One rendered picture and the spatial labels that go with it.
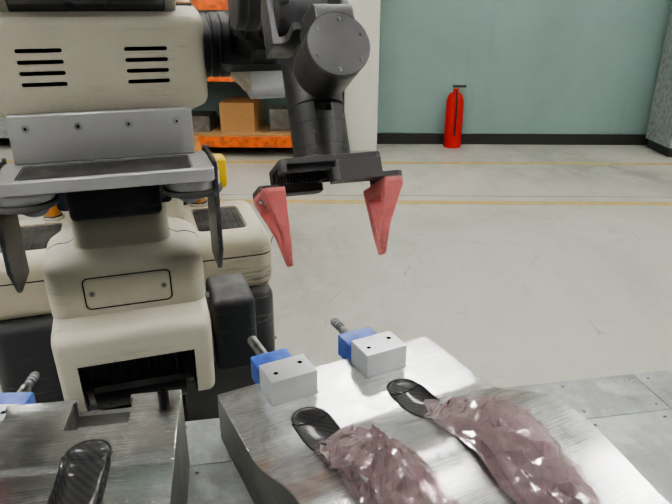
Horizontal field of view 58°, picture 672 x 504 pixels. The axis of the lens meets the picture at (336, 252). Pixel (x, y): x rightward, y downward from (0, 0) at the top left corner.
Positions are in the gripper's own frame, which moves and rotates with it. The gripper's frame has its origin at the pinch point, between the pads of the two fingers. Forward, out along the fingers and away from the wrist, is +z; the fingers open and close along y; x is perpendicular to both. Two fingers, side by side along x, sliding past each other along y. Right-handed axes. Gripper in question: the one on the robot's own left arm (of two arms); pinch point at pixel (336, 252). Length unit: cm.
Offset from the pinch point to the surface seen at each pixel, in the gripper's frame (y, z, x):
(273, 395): -7.7, 13.2, 2.6
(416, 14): 228, -226, 410
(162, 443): -18.5, 14.2, -4.5
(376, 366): 4.0, 12.5, 4.3
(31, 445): -28.7, 12.8, -1.7
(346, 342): 2.4, 9.9, 8.9
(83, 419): -25.3, 12.3, 3.5
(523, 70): 322, -169, 402
